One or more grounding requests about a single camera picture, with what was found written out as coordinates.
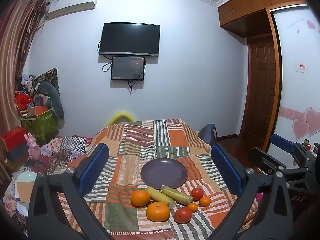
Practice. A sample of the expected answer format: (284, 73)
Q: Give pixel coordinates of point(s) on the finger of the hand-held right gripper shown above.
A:
(262, 158)
(282, 142)

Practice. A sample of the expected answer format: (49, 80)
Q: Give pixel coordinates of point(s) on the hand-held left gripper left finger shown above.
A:
(96, 165)

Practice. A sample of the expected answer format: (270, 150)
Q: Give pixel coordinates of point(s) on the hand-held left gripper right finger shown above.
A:
(226, 170)

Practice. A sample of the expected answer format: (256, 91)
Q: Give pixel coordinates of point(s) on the red tomato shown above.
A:
(197, 193)
(183, 215)

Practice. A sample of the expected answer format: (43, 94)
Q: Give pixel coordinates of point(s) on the small tangerine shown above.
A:
(205, 201)
(192, 207)

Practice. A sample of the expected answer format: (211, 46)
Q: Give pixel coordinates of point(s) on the green-streaked sugarcane piece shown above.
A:
(177, 195)

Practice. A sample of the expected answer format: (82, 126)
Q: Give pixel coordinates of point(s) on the large orange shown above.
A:
(158, 211)
(140, 198)

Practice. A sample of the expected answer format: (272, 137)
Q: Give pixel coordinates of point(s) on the purple round plate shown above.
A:
(163, 172)

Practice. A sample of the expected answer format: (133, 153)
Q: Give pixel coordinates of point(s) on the smooth yellow-green sugarcane piece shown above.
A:
(156, 195)

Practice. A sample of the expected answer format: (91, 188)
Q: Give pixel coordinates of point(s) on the floral patchwork quilt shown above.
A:
(62, 150)

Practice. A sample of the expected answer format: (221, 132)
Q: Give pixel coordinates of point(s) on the striped patchwork blanket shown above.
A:
(132, 155)

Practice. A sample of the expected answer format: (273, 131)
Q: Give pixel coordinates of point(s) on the white heart-decorated wardrobe door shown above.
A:
(297, 92)

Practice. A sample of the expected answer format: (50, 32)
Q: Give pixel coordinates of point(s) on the yellow hoop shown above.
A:
(121, 116)

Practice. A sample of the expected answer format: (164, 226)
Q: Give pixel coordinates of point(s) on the brown wooden door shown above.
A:
(261, 87)

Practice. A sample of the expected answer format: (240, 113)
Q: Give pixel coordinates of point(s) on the pink toy figure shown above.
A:
(32, 147)

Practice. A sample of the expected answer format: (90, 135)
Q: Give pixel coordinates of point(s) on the green storage box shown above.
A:
(40, 127)

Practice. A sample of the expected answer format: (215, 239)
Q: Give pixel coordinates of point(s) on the pale green round lid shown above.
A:
(26, 177)

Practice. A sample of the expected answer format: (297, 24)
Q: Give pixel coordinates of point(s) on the brown cardboard box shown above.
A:
(23, 192)

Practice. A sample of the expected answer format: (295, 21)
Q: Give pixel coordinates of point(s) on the red and white sticker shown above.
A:
(301, 67)

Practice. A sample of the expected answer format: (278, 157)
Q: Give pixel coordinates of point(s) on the orange box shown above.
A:
(37, 111)

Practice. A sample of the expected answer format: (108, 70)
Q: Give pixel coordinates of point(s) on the grey plush pillow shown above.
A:
(53, 97)

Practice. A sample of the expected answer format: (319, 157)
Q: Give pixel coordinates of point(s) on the red flat box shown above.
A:
(12, 136)

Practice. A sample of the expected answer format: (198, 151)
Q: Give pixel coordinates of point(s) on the red plastic bag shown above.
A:
(22, 100)

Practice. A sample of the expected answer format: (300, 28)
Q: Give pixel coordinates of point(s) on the dark patterned cushion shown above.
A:
(48, 76)

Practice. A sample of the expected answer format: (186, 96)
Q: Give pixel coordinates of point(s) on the striped red-brown curtain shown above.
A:
(15, 55)

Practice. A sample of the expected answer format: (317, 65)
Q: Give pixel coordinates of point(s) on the wooden overhead cabinet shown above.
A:
(250, 7)

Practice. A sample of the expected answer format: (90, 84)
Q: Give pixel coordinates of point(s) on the white air conditioner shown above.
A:
(72, 5)

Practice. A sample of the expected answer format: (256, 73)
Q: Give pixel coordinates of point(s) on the small wall-mounted monitor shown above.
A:
(127, 67)

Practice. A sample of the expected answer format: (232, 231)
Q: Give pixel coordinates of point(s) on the wall-mounted black television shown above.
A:
(130, 38)

